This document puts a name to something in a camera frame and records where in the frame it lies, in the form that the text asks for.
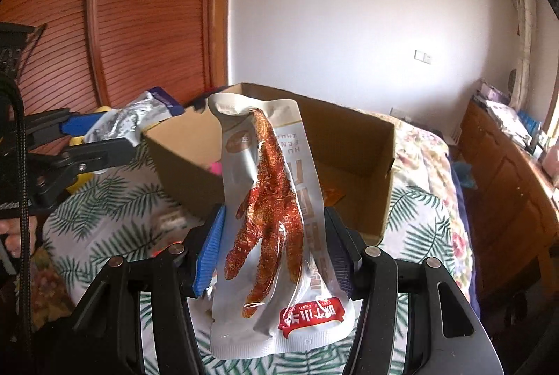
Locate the yellow Pikachu plush toy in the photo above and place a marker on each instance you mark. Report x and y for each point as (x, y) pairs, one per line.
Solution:
(85, 157)

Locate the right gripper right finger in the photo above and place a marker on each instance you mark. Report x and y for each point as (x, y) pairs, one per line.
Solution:
(444, 335)

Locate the patterned window curtain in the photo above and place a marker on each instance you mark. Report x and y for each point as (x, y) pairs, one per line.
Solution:
(526, 16)

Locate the person left hand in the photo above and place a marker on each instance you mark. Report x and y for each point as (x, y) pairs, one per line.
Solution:
(11, 228)

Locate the brown cardboard box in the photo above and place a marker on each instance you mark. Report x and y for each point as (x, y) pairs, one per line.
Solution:
(272, 143)

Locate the wooden sideboard cabinet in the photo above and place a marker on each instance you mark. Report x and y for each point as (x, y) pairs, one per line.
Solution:
(513, 220)

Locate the palm leaf bed sheet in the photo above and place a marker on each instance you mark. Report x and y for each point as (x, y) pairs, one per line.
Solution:
(114, 214)

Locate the floral quilt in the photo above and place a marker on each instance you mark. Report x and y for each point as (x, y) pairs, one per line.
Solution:
(432, 191)

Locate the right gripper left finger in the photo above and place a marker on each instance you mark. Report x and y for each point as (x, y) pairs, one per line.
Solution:
(106, 323)

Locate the white wall switch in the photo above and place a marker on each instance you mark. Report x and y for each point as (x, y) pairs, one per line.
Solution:
(423, 57)

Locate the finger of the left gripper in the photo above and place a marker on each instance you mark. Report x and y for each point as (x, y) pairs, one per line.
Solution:
(49, 176)
(45, 127)

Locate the white chicken feet pack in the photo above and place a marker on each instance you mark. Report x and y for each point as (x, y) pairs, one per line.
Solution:
(278, 289)

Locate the silver clear snack pack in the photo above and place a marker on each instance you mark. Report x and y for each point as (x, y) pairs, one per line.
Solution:
(131, 121)

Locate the wooden slatted wardrobe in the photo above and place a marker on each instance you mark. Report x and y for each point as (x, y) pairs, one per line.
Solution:
(94, 53)

